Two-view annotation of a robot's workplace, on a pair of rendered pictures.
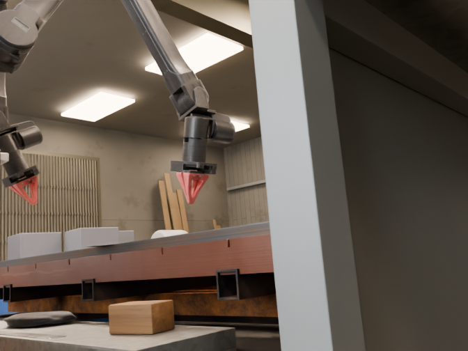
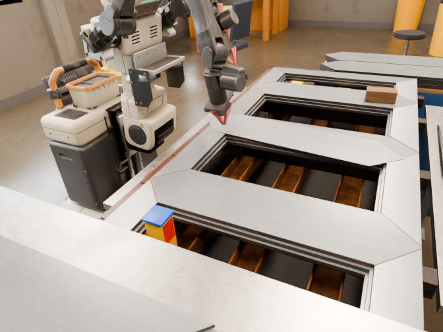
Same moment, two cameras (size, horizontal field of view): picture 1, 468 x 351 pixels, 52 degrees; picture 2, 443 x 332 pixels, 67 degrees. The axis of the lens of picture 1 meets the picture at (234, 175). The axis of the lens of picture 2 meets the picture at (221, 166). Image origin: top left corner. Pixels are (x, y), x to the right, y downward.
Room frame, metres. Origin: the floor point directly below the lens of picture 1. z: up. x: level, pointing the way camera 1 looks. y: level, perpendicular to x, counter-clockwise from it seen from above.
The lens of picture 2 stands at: (0.86, -0.89, 1.42)
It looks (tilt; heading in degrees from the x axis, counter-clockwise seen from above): 33 degrees down; 75
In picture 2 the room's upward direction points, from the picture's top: 3 degrees counter-clockwise
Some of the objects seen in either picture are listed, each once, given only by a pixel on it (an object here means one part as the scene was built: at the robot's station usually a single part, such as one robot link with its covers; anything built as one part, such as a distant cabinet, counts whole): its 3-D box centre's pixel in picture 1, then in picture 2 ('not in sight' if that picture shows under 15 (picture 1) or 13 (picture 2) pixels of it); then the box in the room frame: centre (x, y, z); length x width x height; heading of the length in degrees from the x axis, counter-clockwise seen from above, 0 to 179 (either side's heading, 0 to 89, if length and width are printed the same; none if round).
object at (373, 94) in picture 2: not in sight; (380, 95); (1.89, 0.24, 0.87); 0.12 x 0.06 x 0.05; 143
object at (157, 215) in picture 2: not in sight; (158, 217); (0.86, -0.23, 0.88); 0.06 x 0.06 x 0.02; 48
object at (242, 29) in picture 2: not in sight; (227, 43); (2.15, 3.30, 0.46); 0.54 x 0.52 x 0.93; 145
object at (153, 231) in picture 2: not in sight; (163, 246); (0.86, -0.23, 0.78); 0.05 x 0.05 x 0.19; 48
